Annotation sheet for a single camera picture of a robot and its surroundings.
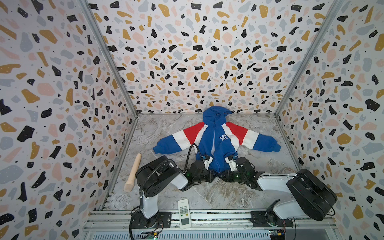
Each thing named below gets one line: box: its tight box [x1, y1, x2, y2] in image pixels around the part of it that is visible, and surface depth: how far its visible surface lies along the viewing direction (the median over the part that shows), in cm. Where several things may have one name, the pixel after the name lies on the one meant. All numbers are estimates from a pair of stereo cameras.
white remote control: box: [177, 198, 192, 230], surface depth 76 cm
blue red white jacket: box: [152, 105, 282, 173], surface depth 108 cm
